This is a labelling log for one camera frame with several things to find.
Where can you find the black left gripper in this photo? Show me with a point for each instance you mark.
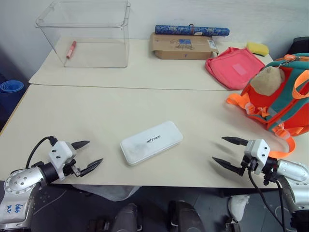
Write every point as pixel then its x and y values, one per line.
pixel 72 166

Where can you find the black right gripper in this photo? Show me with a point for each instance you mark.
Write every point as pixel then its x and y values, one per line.
pixel 247 164

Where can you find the white rectangular case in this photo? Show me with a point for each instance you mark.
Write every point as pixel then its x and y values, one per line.
pixel 151 142

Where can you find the orange and teal backpack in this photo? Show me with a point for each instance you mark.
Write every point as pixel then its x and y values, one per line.
pixel 277 99

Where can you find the white plastic sheet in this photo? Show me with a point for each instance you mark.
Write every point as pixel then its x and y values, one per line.
pixel 113 192

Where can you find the dark rounded robot leg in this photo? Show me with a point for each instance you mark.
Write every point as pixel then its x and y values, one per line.
pixel 183 216
pixel 128 217

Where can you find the pink fabric pouch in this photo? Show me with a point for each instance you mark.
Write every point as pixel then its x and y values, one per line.
pixel 235 68

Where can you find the blue rolled mat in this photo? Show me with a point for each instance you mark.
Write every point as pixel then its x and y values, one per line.
pixel 11 87

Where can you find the red marker pen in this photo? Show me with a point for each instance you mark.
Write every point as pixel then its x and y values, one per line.
pixel 71 49

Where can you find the yellow sponge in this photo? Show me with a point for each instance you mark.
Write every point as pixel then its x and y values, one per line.
pixel 257 49

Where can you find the brown cardboard box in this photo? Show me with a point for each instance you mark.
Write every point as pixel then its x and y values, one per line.
pixel 183 49

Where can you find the clear plastic bin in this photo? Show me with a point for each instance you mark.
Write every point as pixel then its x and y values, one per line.
pixel 84 33

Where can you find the black chair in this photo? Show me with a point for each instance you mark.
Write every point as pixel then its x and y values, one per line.
pixel 300 46

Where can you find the blue patterned roll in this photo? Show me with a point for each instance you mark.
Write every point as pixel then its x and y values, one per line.
pixel 190 30

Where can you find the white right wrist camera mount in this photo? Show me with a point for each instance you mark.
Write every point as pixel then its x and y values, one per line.
pixel 257 151

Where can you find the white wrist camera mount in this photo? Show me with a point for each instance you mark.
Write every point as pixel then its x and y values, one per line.
pixel 59 153
pixel 257 151

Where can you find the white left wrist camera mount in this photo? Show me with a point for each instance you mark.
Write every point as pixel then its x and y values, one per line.
pixel 59 153

